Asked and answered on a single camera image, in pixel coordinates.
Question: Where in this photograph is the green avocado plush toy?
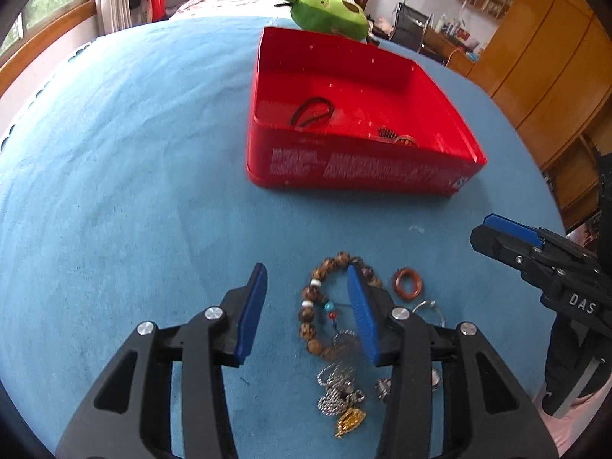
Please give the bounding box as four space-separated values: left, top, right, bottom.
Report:
275 0 370 41

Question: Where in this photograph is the silver bangle ring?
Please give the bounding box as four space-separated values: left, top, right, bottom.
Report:
412 300 448 327

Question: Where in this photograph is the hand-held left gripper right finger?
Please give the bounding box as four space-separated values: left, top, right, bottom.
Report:
347 264 559 459

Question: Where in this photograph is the black hair tie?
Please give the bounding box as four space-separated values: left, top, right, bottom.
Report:
291 98 334 129

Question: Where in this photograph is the brown wooden bead bracelet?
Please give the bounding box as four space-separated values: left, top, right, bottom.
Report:
299 251 386 361

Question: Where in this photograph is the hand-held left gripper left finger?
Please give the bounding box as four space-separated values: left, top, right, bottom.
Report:
56 263 269 459

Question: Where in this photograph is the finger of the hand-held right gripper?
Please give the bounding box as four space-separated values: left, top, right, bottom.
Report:
471 226 565 297
483 214 601 273

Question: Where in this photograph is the wooden wardrobe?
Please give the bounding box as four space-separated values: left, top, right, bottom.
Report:
466 0 612 173

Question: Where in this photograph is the blue blanket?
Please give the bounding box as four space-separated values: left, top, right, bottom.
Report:
0 15 570 459

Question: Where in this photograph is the wooden desk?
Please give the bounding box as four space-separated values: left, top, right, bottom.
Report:
421 26 480 76

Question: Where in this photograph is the silver chain necklace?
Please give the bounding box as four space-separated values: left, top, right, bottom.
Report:
316 332 369 417

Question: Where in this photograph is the red plastic box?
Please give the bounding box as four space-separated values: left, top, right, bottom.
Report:
246 26 488 197

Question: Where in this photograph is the red-brown wooden ring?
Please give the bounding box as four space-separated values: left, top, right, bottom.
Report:
392 268 424 301

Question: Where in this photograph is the black office chair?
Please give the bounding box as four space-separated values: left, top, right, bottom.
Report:
389 2 432 53

